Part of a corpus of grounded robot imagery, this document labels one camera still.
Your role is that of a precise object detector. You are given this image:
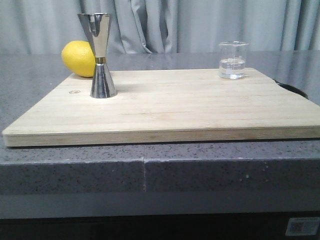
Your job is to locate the yellow lemon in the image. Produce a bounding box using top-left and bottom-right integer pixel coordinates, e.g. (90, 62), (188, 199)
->
(61, 40), (96, 78)

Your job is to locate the small glass beaker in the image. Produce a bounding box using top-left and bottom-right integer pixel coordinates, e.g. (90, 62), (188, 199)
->
(218, 41), (249, 80)

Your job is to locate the wooden cutting board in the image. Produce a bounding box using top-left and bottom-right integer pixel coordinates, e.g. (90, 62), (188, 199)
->
(2, 68), (320, 147)

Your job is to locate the grey curtain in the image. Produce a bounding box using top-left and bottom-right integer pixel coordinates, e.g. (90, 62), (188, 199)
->
(0, 0), (320, 55)

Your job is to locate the white QR code label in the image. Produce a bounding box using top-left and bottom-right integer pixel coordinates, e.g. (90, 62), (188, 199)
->
(285, 217), (320, 237)

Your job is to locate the steel double jigger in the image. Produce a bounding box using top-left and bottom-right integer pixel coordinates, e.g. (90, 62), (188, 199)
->
(78, 13), (117, 99)

